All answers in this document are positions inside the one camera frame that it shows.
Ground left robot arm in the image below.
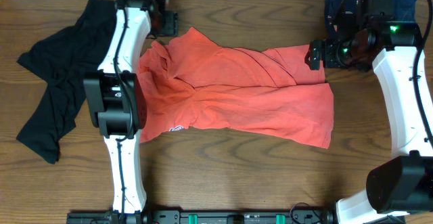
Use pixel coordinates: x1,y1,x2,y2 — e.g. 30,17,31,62
67,0,178,223

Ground black t-shirt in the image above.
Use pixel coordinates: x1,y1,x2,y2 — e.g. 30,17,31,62
16,0,116,164

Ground folded dark blue garment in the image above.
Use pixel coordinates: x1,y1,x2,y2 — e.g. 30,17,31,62
324,0,417,39

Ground red t-shirt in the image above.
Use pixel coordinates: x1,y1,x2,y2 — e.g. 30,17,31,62
137,28,334,148

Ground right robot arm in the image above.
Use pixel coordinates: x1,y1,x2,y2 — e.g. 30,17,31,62
305,0,432,223

